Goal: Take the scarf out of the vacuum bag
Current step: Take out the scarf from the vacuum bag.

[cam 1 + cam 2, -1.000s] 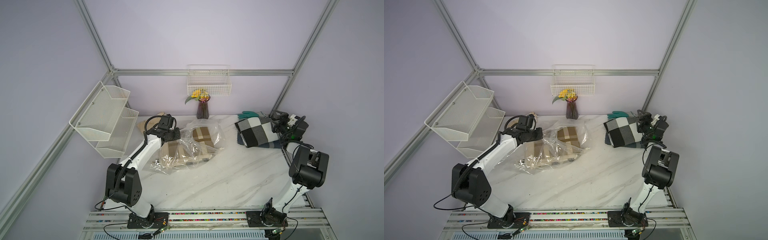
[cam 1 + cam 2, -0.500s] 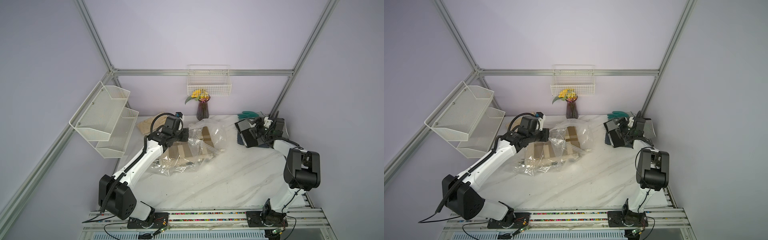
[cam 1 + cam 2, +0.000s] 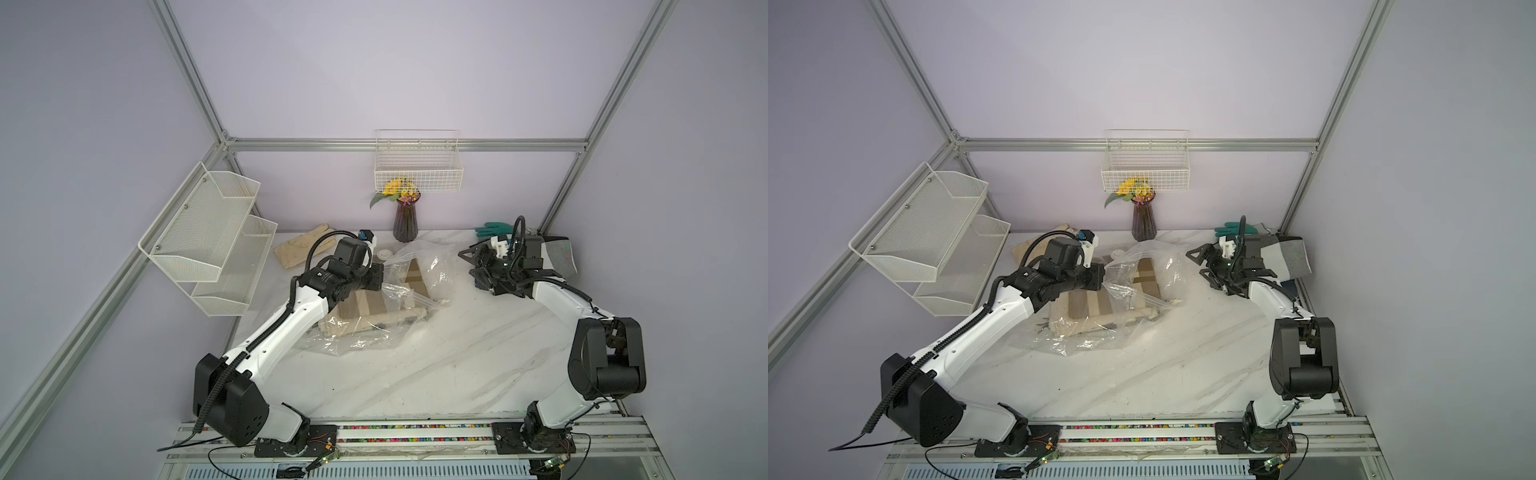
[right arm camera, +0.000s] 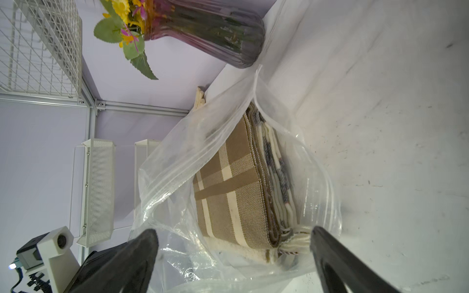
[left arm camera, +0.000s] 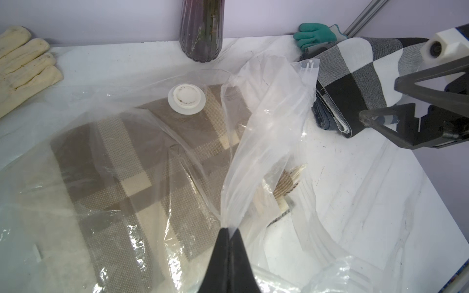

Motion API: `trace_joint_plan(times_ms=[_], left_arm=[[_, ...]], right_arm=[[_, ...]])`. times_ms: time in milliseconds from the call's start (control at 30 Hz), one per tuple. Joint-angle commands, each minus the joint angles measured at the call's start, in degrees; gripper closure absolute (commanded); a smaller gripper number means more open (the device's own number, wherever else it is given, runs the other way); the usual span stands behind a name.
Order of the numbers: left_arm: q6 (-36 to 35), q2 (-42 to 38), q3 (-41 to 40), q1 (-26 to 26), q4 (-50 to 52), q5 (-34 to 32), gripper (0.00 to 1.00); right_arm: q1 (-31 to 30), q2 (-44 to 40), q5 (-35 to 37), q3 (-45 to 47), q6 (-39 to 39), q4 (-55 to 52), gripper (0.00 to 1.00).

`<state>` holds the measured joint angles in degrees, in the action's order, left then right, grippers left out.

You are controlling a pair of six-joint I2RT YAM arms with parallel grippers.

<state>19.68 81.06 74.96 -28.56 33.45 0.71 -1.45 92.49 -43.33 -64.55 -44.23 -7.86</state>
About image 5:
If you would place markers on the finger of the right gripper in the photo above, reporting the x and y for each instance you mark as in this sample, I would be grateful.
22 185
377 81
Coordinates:
454 97
439 128

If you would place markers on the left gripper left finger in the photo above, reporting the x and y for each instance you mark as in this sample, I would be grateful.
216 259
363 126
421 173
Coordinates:
216 277

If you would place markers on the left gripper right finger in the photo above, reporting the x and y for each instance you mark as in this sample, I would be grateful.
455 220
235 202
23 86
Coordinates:
241 277

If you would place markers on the black white grey checked scarf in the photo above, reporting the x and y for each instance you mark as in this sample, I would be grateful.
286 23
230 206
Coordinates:
359 74

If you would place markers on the grey blue plaid scarf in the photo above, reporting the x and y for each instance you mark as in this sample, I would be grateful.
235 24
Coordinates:
324 118

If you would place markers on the brown beige plaid scarf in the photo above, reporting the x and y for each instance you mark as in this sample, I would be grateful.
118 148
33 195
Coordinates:
146 184

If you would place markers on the clear plastic vacuum bag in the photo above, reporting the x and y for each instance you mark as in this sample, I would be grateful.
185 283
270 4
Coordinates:
317 212

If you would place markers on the white round bag valve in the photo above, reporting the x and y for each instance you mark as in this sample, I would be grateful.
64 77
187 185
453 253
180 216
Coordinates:
186 99

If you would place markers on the green rubber glove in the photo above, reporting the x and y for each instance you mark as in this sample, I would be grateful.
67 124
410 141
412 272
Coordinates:
313 34

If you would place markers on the dark purple glass vase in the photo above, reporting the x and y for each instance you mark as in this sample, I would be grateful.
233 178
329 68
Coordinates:
202 26

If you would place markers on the beige leather glove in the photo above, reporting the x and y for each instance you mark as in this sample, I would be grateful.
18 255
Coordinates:
27 67

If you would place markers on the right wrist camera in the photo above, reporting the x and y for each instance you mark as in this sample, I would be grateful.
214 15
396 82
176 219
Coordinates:
446 46

